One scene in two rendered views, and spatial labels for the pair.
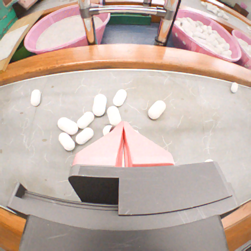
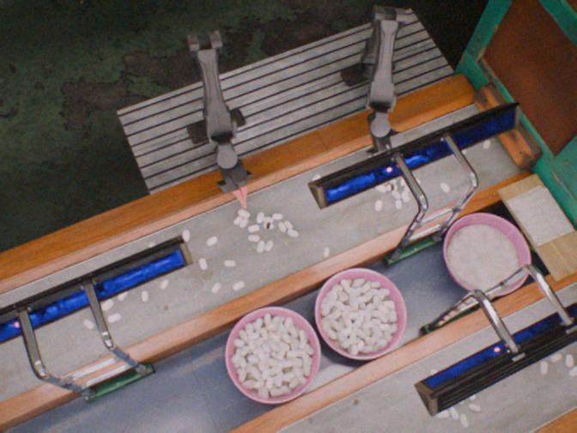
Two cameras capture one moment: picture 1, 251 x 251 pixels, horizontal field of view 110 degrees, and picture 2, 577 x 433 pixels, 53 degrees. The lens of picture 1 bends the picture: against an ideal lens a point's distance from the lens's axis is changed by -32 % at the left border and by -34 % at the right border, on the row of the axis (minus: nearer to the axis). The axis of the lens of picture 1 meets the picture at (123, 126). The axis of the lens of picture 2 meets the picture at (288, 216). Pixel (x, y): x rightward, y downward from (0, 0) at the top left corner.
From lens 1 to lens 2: 1.73 m
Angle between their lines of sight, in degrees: 38
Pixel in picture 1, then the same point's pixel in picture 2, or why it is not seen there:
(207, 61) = (358, 254)
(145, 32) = (418, 309)
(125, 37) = (432, 289)
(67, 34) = (478, 253)
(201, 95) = (354, 230)
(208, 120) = (345, 216)
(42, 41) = (499, 238)
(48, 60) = not seen: hidden behind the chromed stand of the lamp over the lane
